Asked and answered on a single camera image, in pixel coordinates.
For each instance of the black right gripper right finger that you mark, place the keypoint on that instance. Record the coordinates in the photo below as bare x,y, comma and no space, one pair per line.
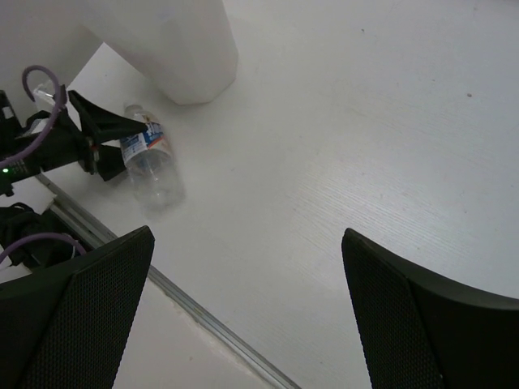
420,329

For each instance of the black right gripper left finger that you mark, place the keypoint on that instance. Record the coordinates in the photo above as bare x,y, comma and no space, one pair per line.
67,326

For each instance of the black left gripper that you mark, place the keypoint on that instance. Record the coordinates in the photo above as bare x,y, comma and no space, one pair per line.
66,143

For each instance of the orange blue label bottle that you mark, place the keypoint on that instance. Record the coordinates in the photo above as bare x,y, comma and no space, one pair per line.
151,165

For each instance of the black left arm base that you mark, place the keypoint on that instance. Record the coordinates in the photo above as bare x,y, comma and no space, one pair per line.
37,241

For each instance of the white octagonal plastic bin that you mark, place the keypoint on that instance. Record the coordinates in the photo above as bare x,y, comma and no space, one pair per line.
186,48

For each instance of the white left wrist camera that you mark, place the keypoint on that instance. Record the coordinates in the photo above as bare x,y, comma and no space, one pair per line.
44,96

